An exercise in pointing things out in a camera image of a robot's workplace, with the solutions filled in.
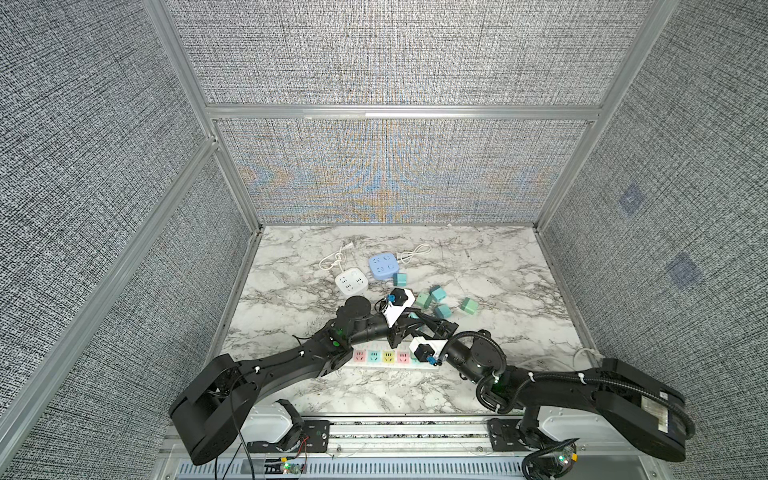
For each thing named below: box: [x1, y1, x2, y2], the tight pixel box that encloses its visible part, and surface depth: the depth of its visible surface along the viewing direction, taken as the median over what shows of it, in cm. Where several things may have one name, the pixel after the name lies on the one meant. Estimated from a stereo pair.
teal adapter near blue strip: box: [393, 272, 408, 287], surface depth 103 cm
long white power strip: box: [344, 348, 441, 371], surface depth 85 cm
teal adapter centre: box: [434, 304, 453, 319], surface depth 96 cm
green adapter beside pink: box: [416, 292, 431, 309], surface depth 98 cm
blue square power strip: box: [368, 253, 399, 280], surface depth 106 cm
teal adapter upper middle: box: [430, 285, 447, 301], surface depth 101 cm
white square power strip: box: [335, 268, 369, 295], surface depth 102 cm
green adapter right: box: [460, 297, 479, 315], surface depth 97 cm
